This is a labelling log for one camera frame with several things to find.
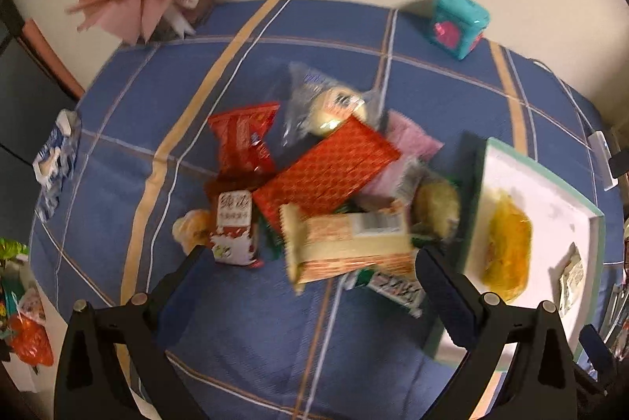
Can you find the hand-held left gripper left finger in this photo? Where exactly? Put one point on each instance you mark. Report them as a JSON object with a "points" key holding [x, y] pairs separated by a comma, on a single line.
{"points": [[189, 287]]}

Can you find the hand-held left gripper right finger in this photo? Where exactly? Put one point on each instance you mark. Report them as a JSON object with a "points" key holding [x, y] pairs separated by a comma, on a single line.
{"points": [[444, 297]]}

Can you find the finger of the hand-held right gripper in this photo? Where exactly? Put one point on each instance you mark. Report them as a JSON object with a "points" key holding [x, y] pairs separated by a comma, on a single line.
{"points": [[595, 348]]}

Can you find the small bun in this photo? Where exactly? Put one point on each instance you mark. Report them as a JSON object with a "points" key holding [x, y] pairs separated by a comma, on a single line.
{"points": [[189, 226]]}

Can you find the small red white carton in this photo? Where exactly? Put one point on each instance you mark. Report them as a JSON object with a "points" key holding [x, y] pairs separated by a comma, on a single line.
{"points": [[233, 223]]}

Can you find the round pastry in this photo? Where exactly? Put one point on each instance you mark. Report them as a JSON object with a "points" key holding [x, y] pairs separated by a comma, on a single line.
{"points": [[437, 208]]}

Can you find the green snack packet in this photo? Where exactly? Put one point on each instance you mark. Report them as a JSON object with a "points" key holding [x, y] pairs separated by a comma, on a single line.
{"points": [[269, 238]]}

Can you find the orange white wafer packet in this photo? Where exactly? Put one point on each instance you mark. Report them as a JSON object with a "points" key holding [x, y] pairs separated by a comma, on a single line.
{"points": [[344, 248]]}

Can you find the white tray with green rim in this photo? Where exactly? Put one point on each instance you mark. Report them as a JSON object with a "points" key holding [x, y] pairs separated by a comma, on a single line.
{"points": [[550, 203]]}

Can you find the pink snack packet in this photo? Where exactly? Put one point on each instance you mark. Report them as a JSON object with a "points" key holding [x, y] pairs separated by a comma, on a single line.
{"points": [[413, 140]]}

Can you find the red patterned snack packet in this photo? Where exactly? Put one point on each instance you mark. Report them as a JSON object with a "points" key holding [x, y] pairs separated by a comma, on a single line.
{"points": [[334, 164]]}

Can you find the steamed cake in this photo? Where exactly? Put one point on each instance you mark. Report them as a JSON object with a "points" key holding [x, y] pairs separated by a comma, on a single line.
{"points": [[334, 105]]}

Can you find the small grey green packet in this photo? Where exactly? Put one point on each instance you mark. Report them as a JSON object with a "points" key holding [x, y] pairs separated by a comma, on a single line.
{"points": [[570, 282]]}

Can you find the yellow snack packet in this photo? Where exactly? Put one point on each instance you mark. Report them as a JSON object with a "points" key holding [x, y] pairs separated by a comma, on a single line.
{"points": [[506, 243]]}

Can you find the blue plaid tablecloth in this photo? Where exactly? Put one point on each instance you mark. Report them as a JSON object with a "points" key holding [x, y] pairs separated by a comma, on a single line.
{"points": [[275, 351]]}

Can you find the orange red snack bag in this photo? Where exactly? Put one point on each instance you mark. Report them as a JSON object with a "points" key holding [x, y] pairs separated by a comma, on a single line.
{"points": [[29, 341]]}

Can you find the green snack bag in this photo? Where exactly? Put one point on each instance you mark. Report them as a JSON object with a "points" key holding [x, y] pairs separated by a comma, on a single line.
{"points": [[12, 250]]}

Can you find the black power adapter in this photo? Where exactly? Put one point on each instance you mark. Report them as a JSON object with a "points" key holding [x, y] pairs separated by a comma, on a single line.
{"points": [[620, 167]]}

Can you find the crumpled blue white packet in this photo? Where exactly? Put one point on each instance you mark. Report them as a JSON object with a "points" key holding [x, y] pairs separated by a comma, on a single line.
{"points": [[54, 154]]}

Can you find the white power strip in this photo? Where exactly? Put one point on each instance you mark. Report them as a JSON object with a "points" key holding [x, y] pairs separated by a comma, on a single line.
{"points": [[602, 154]]}

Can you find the dark cabinet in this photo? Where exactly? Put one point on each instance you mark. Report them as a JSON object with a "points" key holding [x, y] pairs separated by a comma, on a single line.
{"points": [[24, 105]]}

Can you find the teal toy house box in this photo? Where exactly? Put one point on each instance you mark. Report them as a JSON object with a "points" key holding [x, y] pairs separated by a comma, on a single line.
{"points": [[457, 26]]}

